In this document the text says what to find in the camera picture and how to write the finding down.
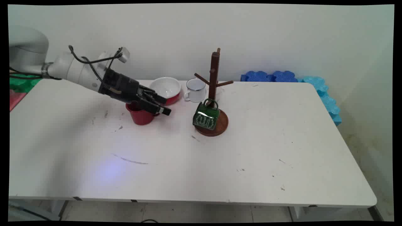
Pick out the red mug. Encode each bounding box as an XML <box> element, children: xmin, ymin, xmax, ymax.
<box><xmin>126</xmin><ymin>102</ymin><xmax>160</xmax><ymax>126</ymax></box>

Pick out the dark blue foam mat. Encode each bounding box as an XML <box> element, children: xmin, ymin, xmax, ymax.
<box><xmin>241</xmin><ymin>71</ymin><xmax>299</xmax><ymax>83</ymax></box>

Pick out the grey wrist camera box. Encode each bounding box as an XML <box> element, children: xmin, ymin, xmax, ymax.
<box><xmin>117</xmin><ymin>47</ymin><xmax>130</xmax><ymax>63</ymax></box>

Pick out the red foam mat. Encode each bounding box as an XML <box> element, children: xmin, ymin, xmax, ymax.
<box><xmin>9</xmin><ymin>89</ymin><xmax>27</xmax><ymax>112</ymax></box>

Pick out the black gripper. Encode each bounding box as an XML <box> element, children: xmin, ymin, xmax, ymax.
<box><xmin>98</xmin><ymin>68</ymin><xmax>172</xmax><ymax>116</ymax></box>

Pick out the light blue foam mat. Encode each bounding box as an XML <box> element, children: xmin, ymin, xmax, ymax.
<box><xmin>298</xmin><ymin>76</ymin><xmax>342</xmax><ymax>126</ymax></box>

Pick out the white enamel mug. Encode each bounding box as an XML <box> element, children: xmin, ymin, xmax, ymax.
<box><xmin>183</xmin><ymin>78</ymin><xmax>207</xmax><ymax>103</ymax></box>

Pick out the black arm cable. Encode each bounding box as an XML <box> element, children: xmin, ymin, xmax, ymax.
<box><xmin>68</xmin><ymin>46</ymin><xmax>123</xmax><ymax>84</ymax></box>

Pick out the green printed mug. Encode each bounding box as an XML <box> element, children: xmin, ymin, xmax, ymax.
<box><xmin>192</xmin><ymin>98</ymin><xmax>220</xmax><ymax>131</ymax></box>

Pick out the white table leg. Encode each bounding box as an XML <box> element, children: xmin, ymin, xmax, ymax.
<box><xmin>288</xmin><ymin>206</ymin><xmax>346</xmax><ymax>222</ymax></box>
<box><xmin>47</xmin><ymin>200</ymin><xmax>68</xmax><ymax>220</ymax></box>

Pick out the green foam mat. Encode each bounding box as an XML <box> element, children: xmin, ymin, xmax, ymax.
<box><xmin>9</xmin><ymin>75</ymin><xmax>43</xmax><ymax>93</ymax></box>

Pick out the red and white bowl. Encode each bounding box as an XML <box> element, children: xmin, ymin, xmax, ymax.
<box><xmin>149</xmin><ymin>77</ymin><xmax>182</xmax><ymax>106</ymax></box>

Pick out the wooden mug tree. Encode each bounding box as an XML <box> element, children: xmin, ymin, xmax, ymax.
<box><xmin>194</xmin><ymin>48</ymin><xmax>234</xmax><ymax>137</ymax></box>

